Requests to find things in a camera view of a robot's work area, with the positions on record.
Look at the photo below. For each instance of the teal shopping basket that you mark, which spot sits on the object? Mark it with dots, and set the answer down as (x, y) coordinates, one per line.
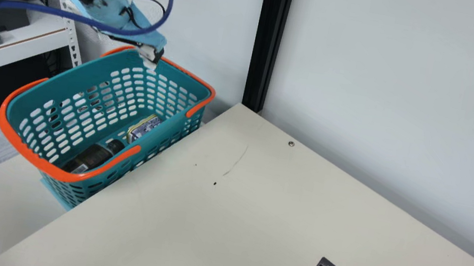
(66, 174)

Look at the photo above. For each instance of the rectangular tin with blue label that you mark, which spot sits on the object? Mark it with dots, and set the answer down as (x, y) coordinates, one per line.
(144, 128)

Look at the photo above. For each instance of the white metal shelf rack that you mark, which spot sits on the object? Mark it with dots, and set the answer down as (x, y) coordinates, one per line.
(16, 40)

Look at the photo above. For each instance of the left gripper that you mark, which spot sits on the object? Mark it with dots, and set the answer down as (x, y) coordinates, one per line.
(108, 10)

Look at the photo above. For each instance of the black post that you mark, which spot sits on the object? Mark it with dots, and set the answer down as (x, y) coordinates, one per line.
(268, 37)

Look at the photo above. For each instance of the dark coffee bottle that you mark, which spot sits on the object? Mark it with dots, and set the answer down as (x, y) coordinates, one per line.
(91, 157)

